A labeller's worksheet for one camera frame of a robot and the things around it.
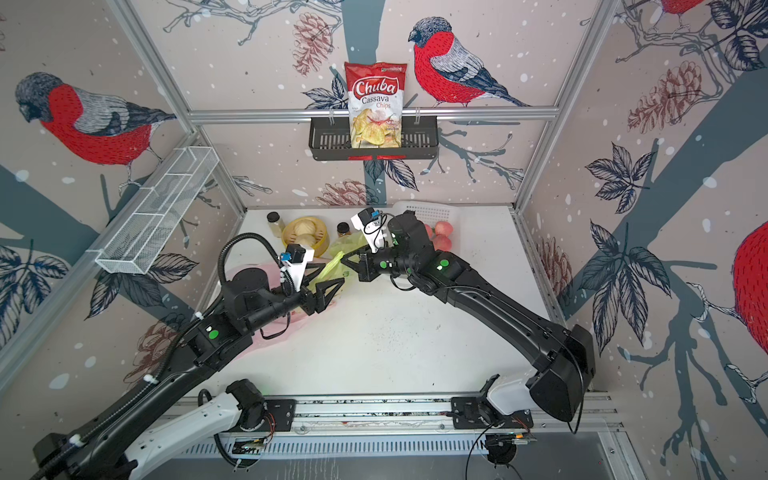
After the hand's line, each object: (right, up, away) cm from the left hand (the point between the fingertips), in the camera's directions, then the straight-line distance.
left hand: (337, 268), depth 66 cm
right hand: (+1, +2, 0) cm, 2 cm away
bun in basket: (-20, +10, +41) cm, 47 cm away
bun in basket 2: (-17, +5, +37) cm, 41 cm away
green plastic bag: (-1, 0, 0) cm, 1 cm away
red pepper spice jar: (-5, +9, +37) cm, 38 cm away
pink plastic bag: (-10, -11, -6) cm, 16 cm away
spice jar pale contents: (-30, +11, +41) cm, 52 cm away
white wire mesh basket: (-50, +6, +6) cm, 51 cm away
